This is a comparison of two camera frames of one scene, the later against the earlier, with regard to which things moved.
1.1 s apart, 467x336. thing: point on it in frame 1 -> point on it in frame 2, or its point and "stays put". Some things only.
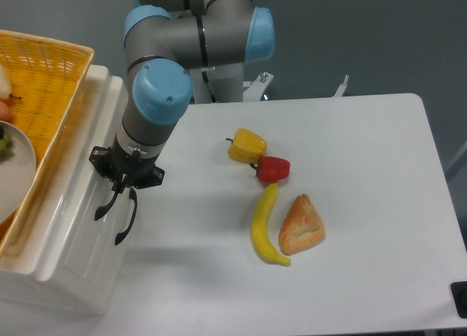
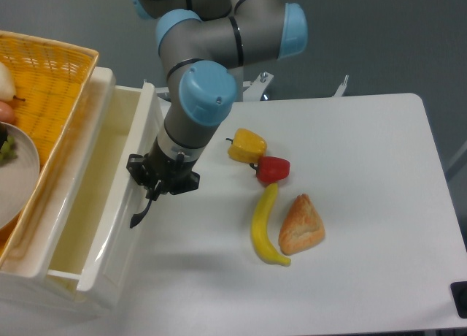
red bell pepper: (271, 169) stays put
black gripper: (141, 172) -> (169, 175)
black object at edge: (460, 292) stays put
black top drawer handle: (101, 210) -> (137, 218)
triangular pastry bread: (301, 228) stays put
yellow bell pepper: (246, 146) stays put
